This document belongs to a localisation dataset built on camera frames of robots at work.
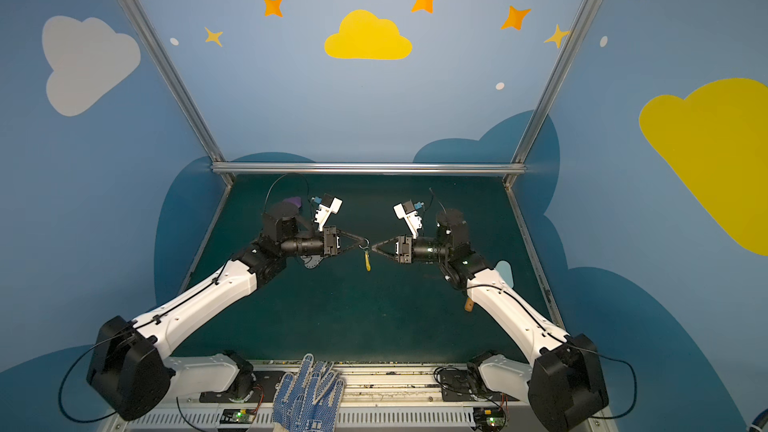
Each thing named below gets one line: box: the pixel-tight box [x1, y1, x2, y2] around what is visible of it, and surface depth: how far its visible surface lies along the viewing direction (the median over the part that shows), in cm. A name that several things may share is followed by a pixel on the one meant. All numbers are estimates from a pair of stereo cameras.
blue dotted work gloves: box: [272, 353, 345, 432], surface depth 73 cm
